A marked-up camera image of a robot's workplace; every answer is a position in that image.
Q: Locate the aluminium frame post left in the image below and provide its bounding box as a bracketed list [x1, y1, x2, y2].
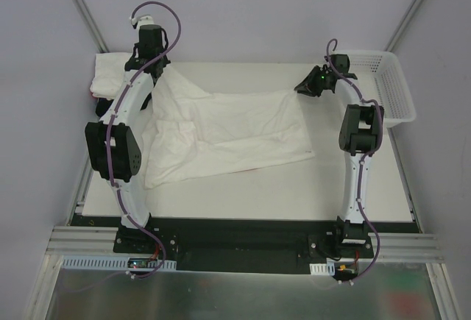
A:
[72, 0, 109, 53]

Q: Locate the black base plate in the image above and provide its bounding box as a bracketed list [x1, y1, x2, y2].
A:
[113, 217, 374, 274]

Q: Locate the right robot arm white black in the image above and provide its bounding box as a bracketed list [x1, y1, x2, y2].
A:
[294, 54, 383, 257]

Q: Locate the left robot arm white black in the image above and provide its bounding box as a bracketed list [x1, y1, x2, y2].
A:
[85, 24, 170, 253]

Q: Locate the white t shirt red print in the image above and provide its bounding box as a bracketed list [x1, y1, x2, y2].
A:
[142, 66, 315, 189]

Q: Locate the white slotted cable duct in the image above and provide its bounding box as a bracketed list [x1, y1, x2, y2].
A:
[309, 261, 358, 277]
[62, 256, 177, 272]

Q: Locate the aluminium frame post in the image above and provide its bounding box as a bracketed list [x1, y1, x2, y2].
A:
[72, 0, 109, 53]
[384, 0, 426, 53]

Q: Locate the white slotted cable duct right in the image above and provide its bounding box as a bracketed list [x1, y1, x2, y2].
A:
[309, 261, 358, 277]

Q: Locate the folded white t shirt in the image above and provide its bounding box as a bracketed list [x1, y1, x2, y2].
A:
[90, 52, 132, 99]

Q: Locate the folded black t shirt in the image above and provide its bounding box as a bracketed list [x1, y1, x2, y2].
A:
[95, 98, 113, 118]

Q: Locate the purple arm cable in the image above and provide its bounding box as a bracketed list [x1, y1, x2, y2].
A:
[325, 38, 383, 279]
[105, 1, 182, 262]

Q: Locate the white plastic basket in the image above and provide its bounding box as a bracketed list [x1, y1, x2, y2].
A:
[343, 50, 417, 128]

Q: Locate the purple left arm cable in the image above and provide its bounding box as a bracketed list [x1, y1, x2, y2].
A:
[105, 1, 182, 262]

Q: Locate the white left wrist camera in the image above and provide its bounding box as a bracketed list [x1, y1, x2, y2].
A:
[130, 14, 155, 29]

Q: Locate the aluminium side rail right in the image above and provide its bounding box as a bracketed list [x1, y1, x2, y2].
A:
[387, 128, 423, 233]

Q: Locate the white slotted cable duct left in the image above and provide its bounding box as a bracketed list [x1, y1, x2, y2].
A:
[62, 256, 177, 272]

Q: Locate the aluminium frame post right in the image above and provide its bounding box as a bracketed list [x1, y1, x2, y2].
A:
[384, 0, 426, 53]

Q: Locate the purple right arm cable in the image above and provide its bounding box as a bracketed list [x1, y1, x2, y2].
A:
[325, 38, 383, 279]

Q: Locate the aluminium front rail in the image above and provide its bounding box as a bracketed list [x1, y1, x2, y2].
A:
[46, 226, 445, 263]

